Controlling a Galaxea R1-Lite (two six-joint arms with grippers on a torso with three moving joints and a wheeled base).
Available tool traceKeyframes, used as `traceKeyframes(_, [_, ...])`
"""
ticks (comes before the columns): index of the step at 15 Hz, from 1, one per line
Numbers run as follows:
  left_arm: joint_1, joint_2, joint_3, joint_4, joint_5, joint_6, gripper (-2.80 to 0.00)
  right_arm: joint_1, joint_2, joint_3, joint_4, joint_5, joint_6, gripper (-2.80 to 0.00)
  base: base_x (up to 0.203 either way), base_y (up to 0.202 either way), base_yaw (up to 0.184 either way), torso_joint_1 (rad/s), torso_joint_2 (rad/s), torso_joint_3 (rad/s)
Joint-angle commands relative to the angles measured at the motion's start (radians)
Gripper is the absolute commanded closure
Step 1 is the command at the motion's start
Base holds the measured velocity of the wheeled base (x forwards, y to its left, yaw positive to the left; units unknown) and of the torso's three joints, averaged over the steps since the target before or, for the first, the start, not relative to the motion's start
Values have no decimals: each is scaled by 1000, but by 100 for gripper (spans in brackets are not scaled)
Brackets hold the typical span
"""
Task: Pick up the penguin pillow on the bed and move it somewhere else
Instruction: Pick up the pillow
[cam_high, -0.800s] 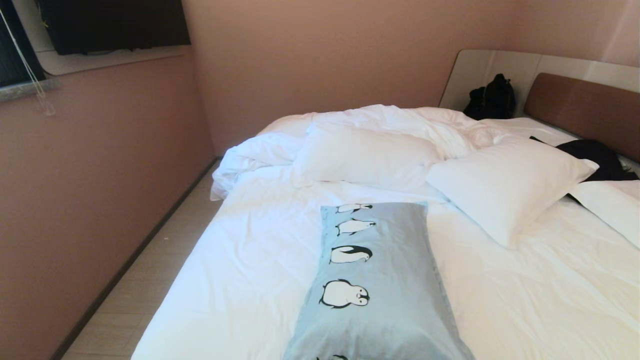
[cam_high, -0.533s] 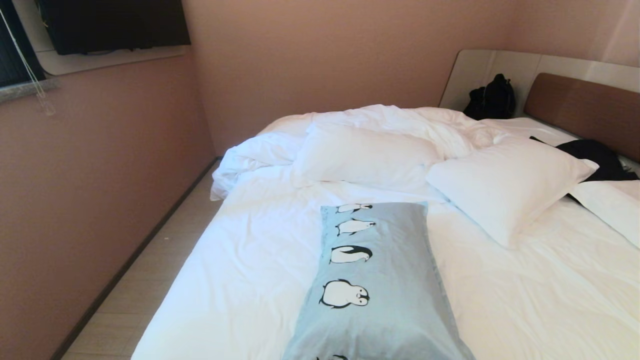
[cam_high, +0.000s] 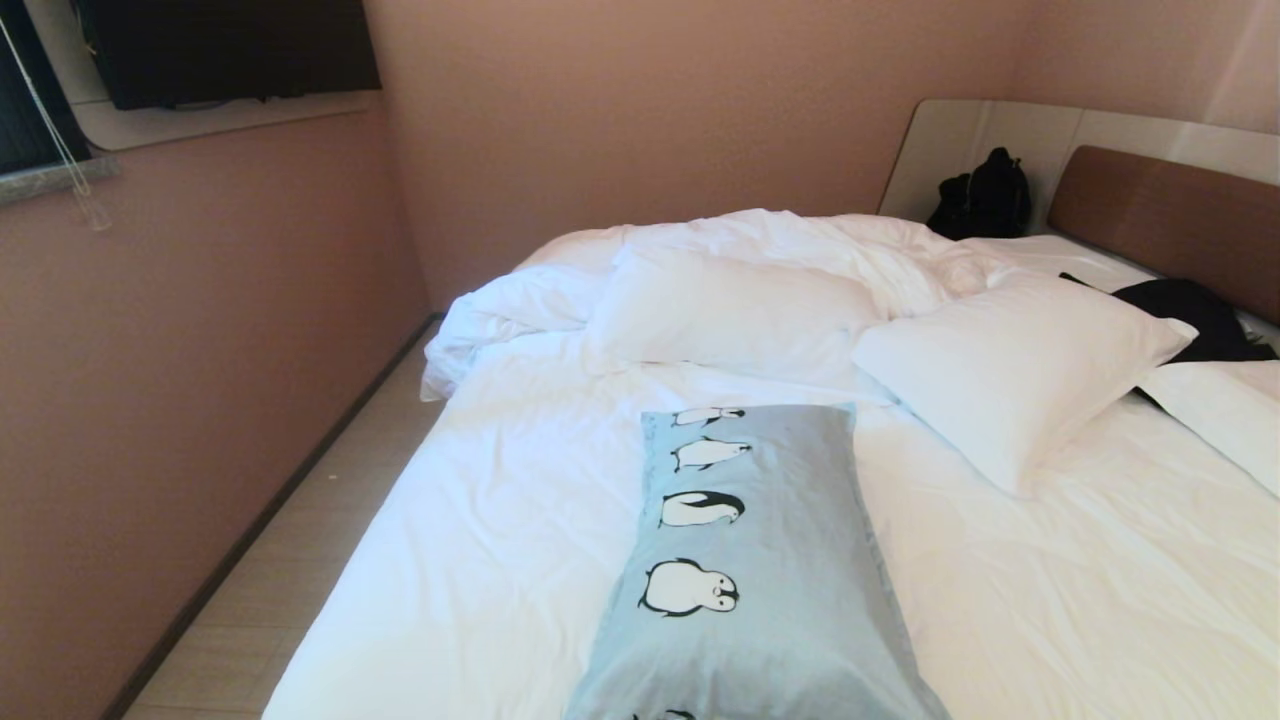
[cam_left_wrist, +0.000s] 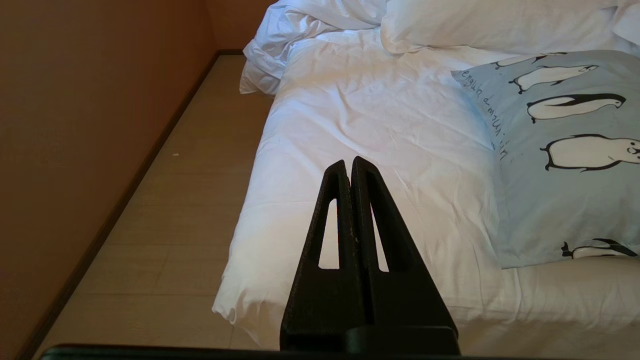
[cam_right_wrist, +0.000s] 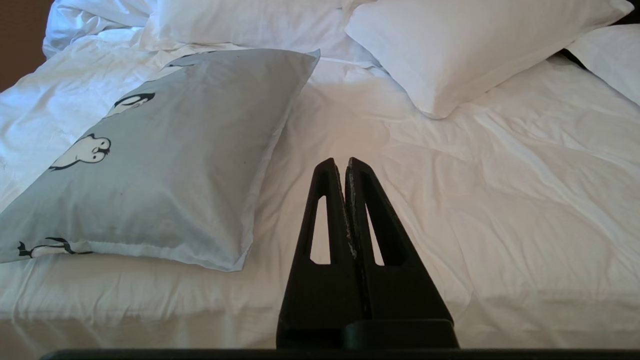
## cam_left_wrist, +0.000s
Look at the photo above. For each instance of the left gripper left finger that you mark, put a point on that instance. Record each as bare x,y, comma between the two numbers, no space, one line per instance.
322,300

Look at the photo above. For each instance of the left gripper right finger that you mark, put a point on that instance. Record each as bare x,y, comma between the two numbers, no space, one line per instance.
405,300

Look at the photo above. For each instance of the blue penguin print pillow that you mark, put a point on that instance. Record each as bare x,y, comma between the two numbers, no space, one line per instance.
565,165

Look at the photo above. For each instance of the white pillow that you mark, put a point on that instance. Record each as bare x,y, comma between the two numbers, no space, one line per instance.
500,22

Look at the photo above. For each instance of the dark wooden baseboard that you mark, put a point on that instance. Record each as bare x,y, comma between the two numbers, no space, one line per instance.
117,200

